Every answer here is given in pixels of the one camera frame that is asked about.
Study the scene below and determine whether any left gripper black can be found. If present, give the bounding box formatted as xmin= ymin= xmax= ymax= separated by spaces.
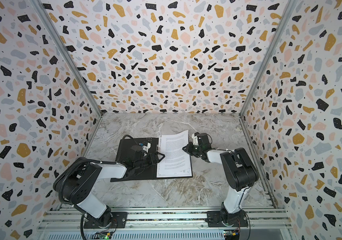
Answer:
xmin=133 ymin=151 xmax=164 ymax=170

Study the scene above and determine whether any orange black file folder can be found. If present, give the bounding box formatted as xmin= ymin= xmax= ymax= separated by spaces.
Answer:
xmin=110 ymin=132 xmax=193 ymax=183

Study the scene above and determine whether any text page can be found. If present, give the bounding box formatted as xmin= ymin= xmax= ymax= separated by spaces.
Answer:
xmin=156 ymin=130 xmax=193 ymax=179

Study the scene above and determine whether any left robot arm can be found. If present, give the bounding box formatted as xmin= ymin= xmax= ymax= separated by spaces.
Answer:
xmin=53 ymin=145 xmax=165 ymax=227

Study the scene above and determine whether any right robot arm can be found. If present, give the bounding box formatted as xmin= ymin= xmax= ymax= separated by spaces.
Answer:
xmin=183 ymin=132 xmax=259 ymax=226

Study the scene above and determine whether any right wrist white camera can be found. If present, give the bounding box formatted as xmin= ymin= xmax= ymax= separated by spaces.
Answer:
xmin=192 ymin=132 xmax=200 ymax=145

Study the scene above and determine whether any wrist white camera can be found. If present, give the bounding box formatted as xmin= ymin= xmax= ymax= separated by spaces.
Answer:
xmin=192 ymin=132 xmax=200 ymax=145
xmin=141 ymin=143 xmax=151 ymax=152

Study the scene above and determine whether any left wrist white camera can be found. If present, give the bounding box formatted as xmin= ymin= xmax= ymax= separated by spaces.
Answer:
xmin=141 ymin=143 xmax=151 ymax=152

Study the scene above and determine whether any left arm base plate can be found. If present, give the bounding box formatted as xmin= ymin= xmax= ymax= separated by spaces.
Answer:
xmin=83 ymin=212 xmax=128 ymax=230

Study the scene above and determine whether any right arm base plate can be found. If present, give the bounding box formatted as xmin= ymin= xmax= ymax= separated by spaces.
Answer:
xmin=206 ymin=209 xmax=249 ymax=228

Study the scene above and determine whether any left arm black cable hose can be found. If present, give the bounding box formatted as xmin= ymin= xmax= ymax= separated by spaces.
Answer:
xmin=53 ymin=134 xmax=143 ymax=240

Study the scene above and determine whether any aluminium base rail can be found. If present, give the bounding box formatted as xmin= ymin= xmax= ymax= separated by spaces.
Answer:
xmin=37 ymin=207 xmax=296 ymax=240

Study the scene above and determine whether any aluminium corner post right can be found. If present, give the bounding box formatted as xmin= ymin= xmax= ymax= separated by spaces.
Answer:
xmin=240 ymin=0 xmax=298 ymax=118

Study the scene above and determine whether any aluminium corner post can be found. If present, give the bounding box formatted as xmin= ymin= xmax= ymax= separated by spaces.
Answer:
xmin=240 ymin=0 xmax=298 ymax=118
xmin=30 ymin=0 xmax=102 ymax=118

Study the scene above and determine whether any aluminium corner post left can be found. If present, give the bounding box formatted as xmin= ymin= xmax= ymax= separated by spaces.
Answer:
xmin=30 ymin=0 xmax=102 ymax=118

